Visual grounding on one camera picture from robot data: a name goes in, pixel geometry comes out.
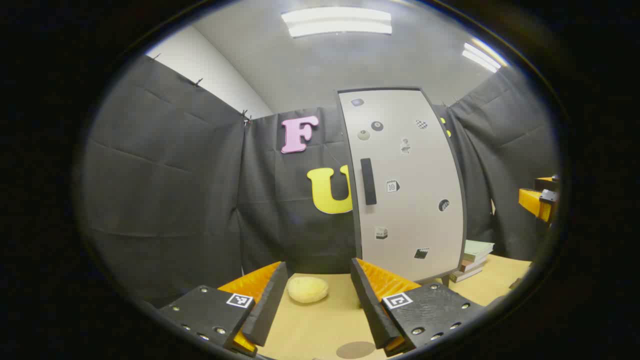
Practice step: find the small black plastic part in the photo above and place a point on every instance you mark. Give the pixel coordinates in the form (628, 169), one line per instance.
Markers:
(515, 283)

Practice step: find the brown book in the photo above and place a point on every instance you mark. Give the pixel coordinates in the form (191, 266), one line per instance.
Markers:
(472, 265)

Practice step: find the grey book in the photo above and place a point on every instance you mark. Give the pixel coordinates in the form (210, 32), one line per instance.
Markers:
(465, 275)

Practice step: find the green book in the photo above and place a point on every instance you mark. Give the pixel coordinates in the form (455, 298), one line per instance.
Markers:
(477, 248)

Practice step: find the long ceiling light panel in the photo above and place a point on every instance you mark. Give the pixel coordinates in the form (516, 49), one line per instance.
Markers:
(336, 22)

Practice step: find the grey cabinet door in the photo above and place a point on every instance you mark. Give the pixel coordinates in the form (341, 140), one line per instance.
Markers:
(410, 210)

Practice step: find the brown round coaster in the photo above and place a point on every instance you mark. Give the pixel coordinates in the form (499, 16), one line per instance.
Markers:
(355, 350)

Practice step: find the black backdrop cloth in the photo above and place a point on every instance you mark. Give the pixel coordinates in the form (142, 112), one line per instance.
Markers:
(165, 190)

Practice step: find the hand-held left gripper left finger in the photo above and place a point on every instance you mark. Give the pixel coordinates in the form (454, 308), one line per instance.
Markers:
(270, 305)

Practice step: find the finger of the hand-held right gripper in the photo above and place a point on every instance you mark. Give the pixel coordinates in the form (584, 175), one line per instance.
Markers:
(532, 202)

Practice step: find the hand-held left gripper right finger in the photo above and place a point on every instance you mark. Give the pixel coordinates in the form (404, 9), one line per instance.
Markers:
(367, 305)

